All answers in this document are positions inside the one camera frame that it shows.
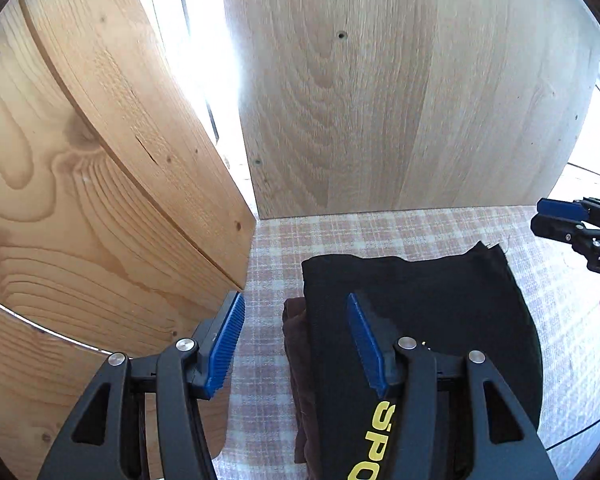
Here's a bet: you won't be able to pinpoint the knotty pine wooden panel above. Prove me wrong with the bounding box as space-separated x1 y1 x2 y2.
0 0 258 466

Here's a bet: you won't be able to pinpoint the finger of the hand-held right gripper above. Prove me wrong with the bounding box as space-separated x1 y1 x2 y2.
536 198 600 223
530 215 600 256

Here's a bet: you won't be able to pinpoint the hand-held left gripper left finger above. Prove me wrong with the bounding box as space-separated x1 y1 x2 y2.
37 291 246 480

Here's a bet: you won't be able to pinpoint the light wooden board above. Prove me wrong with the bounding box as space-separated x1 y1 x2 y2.
219 0 600 220

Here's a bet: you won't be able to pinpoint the pink white checked blanket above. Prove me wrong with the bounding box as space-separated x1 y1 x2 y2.
212 203 600 480

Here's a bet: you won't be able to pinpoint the brown garment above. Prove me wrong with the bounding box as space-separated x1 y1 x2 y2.
282 297 326 466

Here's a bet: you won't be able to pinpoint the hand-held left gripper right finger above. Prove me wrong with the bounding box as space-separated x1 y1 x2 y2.
346 292 558 480

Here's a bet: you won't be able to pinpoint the black pants with yellow stripes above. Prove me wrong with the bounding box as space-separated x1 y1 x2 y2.
301 241 545 480

